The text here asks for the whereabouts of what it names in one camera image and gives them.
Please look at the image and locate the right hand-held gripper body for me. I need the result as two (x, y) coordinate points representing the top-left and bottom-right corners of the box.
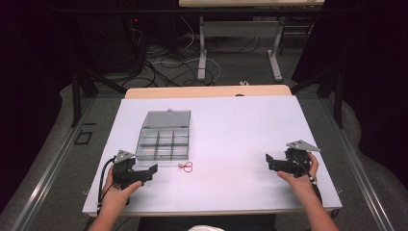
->
(283, 139), (321, 179)

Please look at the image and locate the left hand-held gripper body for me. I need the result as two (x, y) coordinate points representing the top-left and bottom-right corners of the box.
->
(112, 149), (144, 191)

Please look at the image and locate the person's right hand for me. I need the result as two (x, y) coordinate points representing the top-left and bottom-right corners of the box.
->
(276, 152), (320, 194)

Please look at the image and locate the person's left hand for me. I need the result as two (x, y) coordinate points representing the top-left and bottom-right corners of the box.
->
(101, 166), (143, 210)

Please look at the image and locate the clear plastic compartment box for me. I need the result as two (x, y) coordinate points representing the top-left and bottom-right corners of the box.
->
(135, 108), (192, 162)

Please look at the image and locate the red rubber band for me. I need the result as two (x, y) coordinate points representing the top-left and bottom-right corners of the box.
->
(177, 161), (194, 174)

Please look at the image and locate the person's dark lap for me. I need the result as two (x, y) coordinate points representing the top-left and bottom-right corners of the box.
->
(138, 213), (277, 231)

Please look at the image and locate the black metal stand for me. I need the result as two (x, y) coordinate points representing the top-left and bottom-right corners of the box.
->
(290, 64), (346, 129)
(68, 64), (128, 128)

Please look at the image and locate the white desk with metal legs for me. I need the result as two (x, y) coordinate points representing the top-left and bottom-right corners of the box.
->
(178, 0), (325, 83)

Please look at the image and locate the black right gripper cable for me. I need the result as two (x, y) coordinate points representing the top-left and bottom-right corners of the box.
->
(294, 152), (324, 205)

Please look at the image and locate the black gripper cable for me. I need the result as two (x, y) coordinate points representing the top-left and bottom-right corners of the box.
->
(294, 152), (324, 205)
(96, 156), (117, 213)

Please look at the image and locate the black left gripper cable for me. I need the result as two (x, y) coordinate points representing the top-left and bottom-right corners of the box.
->
(96, 156), (117, 213)

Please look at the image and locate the black floor outlet frame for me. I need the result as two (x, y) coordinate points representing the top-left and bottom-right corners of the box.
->
(73, 130), (94, 146)

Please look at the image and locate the metal floor rail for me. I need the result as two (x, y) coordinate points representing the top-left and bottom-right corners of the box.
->
(320, 97), (396, 231)
(11, 97), (97, 231)

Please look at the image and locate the tangle of floor cables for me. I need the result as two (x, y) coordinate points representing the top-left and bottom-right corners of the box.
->
(126, 15), (262, 89)

